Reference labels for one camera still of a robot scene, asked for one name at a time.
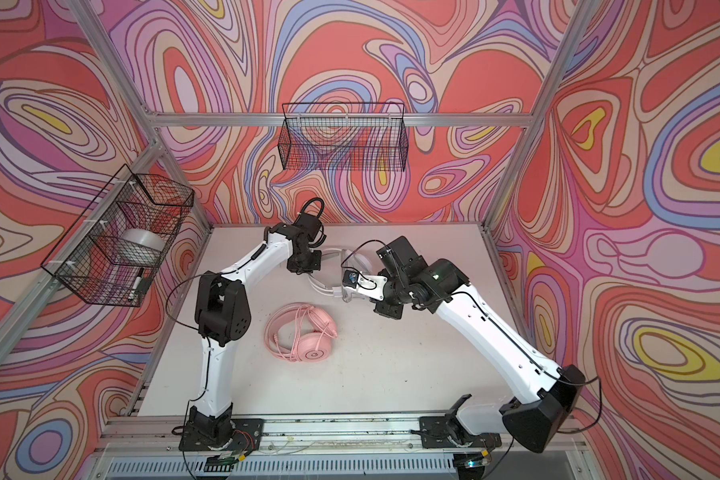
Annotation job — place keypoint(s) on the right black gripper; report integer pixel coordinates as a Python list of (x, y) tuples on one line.
[(395, 312)]

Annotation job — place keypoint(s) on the black wire basket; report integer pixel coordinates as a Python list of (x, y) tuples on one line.
[(344, 136), (92, 269)]

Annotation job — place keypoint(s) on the pink cat-ear headphones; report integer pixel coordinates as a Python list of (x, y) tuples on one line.
[(314, 331)]

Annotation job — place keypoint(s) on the white tape roll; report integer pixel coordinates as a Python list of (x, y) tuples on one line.
[(140, 247)]

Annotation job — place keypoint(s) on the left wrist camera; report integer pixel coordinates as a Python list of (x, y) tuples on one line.
[(312, 227)]

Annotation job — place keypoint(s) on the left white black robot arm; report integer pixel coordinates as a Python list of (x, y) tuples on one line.
[(223, 316)]

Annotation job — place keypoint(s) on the marker pen in basket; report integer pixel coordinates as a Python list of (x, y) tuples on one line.
[(134, 289)]

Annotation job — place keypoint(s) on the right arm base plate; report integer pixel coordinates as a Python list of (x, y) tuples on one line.
[(443, 431)]

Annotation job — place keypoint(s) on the left black wire basket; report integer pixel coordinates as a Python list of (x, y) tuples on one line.
[(92, 269)]

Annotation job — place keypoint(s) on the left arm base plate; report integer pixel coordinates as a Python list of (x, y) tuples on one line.
[(237, 436)]

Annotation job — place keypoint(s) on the back black wire basket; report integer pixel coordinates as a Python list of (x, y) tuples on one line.
[(344, 136)]

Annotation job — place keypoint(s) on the aluminium front rail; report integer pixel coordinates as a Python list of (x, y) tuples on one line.
[(383, 432)]

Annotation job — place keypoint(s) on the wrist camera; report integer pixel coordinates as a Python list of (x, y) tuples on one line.
[(312, 227), (369, 286)]

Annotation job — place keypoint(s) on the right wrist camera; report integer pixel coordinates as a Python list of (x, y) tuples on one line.
[(369, 286)]

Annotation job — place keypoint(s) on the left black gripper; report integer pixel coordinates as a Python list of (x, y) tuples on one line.
[(316, 266)]

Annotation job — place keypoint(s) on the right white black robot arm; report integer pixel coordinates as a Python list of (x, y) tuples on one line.
[(543, 392)]

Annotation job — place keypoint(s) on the white headphones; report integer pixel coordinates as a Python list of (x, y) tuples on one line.
[(334, 261)]

